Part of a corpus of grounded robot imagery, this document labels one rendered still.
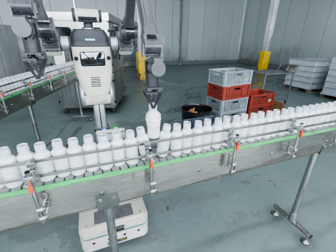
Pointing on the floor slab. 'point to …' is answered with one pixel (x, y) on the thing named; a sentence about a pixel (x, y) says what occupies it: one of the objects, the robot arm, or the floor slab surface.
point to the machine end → (71, 98)
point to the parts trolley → (275, 79)
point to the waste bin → (195, 111)
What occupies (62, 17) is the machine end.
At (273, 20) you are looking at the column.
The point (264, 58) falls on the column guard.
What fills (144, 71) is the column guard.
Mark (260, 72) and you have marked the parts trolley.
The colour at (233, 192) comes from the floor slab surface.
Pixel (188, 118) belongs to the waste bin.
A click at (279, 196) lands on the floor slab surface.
